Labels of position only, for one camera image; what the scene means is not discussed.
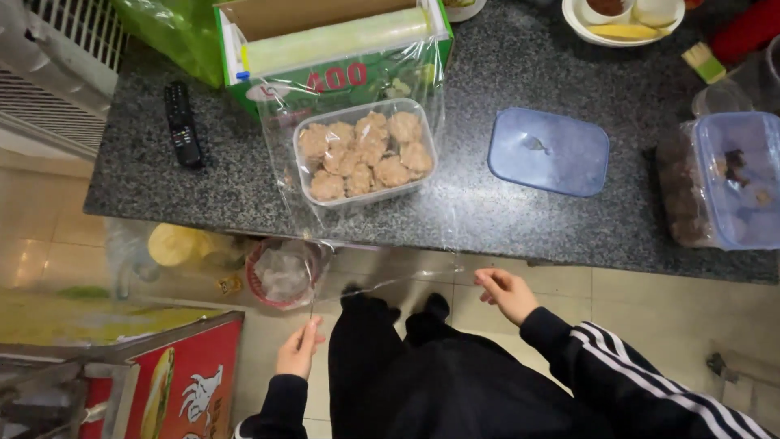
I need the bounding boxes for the person's right hand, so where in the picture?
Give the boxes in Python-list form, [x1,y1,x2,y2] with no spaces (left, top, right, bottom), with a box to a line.
[474,268,541,328]

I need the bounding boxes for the person's left hand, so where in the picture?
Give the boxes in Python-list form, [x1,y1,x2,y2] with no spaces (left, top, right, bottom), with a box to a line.
[275,315,327,380]

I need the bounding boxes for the clear cling film sheet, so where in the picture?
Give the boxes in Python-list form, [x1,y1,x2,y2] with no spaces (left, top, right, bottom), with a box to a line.
[255,37,465,324]

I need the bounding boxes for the person's black trousers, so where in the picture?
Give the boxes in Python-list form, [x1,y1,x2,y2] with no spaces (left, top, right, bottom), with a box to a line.
[328,283,610,439]

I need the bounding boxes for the blue plastic container lid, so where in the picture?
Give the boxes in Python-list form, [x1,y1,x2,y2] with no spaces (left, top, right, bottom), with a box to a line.
[487,107,611,198]

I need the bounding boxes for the clear container of meat patties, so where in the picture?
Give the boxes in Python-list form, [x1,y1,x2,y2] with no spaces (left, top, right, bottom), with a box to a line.
[292,98,439,209]

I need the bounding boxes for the red basket with plastic bags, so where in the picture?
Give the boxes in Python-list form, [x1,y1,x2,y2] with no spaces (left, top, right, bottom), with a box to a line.
[245,238,333,311]

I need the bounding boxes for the blue lidded wrapped food container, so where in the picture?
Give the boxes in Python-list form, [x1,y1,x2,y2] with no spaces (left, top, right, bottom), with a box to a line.
[656,111,780,252]

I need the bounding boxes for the white bowl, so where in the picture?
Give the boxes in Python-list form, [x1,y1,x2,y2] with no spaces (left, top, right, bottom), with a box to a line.
[442,0,488,24]

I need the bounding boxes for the green cling film dispenser box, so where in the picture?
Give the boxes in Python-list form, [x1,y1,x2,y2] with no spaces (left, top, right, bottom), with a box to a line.
[213,0,455,120]

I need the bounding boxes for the white plate with food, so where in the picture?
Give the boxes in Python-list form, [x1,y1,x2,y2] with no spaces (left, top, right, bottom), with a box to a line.
[561,0,686,48]

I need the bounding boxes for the clear bag with yellow items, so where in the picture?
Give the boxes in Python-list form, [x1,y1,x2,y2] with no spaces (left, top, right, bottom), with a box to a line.
[104,218,257,300]

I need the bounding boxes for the clear plastic cup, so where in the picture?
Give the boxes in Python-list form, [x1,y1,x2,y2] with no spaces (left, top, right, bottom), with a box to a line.
[691,52,780,120]

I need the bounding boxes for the red printed sign board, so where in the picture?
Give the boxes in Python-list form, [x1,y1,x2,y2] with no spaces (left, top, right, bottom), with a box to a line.
[79,312,246,439]

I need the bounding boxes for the black remote control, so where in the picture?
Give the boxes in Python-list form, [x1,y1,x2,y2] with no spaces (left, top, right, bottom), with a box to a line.
[163,81,204,170]

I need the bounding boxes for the green plastic bag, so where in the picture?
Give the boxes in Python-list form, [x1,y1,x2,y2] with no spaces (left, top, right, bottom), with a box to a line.
[110,0,225,90]

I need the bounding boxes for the white slatted appliance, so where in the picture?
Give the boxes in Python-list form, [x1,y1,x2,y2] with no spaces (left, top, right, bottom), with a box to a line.
[0,0,130,161]

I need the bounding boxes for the green handled brush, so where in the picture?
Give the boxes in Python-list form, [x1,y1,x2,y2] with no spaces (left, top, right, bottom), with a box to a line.
[681,41,728,85]

